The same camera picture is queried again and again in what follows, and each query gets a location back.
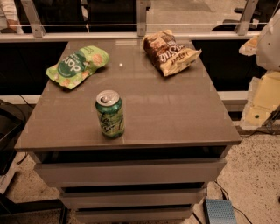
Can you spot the green rice chip bag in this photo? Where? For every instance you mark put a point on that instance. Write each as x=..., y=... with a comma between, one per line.
x=76, y=67

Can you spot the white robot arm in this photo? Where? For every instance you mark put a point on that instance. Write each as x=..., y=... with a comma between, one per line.
x=264, y=92

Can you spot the brown chip bag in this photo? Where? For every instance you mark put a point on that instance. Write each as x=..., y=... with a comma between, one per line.
x=166, y=54

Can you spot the grey drawer cabinet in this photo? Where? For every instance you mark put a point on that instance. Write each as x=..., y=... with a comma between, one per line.
x=176, y=136

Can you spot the green soda can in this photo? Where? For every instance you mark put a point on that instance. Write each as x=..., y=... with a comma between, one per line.
x=109, y=106

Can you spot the metal railing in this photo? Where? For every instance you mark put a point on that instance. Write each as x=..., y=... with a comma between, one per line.
x=56, y=20

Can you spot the blue box on floor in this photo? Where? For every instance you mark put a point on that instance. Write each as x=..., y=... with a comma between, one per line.
x=219, y=211

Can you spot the black bin at left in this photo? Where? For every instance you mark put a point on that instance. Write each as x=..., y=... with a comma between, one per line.
x=12, y=122

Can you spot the black office chair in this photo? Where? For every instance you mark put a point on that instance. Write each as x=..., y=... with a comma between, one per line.
x=254, y=16

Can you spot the person in white shirt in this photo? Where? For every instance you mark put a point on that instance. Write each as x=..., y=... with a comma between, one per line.
x=9, y=22

